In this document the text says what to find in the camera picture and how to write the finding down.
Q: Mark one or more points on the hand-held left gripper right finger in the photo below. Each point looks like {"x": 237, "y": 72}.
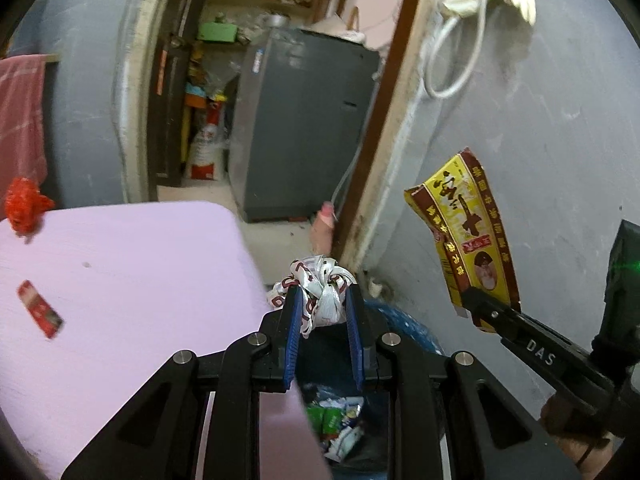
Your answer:
{"x": 356, "y": 340}

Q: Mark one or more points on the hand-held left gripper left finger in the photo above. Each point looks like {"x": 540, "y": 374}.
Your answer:
{"x": 292, "y": 340}

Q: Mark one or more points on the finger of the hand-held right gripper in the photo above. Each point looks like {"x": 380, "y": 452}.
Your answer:
{"x": 540, "y": 355}

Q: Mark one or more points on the trash bin with blue bag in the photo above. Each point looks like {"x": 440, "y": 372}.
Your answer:
{"x": 415, "y": 330}

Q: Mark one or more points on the white ribbon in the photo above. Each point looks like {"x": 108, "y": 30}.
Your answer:
{"x": 325, "y": 285}

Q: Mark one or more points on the yellow and red packet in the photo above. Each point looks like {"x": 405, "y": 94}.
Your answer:
{"x": 465, "y": 230}

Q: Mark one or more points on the person's right hand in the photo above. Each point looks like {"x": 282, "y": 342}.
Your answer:
{"x": 570, "y": 447}

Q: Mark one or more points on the green plastic packet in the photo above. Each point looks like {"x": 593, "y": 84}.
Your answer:
{"x": 320, "y": 417}

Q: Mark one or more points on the pink plastic object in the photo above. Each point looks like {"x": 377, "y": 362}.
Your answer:
{"x": 324, "y": 227}

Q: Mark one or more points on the grey washing machine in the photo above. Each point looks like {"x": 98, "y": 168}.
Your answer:
{"x": 300, "y": 135}

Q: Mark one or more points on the white and red sack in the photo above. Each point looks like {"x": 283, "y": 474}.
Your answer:
{"x": 207, "y": 150}

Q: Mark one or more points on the small red packet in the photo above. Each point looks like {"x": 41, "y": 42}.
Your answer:
{"x": 40, "y": 310}

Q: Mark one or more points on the orange plastic item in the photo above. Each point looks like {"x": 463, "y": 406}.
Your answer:
{"x": 195, "y": 96}

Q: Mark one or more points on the clear plastic bag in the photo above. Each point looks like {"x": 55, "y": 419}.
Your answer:
{"x": 220, "y": 72}

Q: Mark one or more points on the red mesh bag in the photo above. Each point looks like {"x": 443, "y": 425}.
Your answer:
{"x": 25, "y": 205}

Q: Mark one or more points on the brown cardboard sheet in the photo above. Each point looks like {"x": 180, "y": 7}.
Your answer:
{"x": 330, "y": 25}

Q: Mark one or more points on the green plastic box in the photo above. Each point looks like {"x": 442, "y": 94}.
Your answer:
{"x": 217, "y": 31}

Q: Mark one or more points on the metal pot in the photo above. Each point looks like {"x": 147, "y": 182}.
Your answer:
{"x": 275, "y": 20}

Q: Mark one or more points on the pink checkered cloth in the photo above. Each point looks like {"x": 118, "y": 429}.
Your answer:
{"x": 20, "y": 110}

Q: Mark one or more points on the wooden door frame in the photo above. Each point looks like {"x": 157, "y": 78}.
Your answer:
{"x": 390, "y": 135}

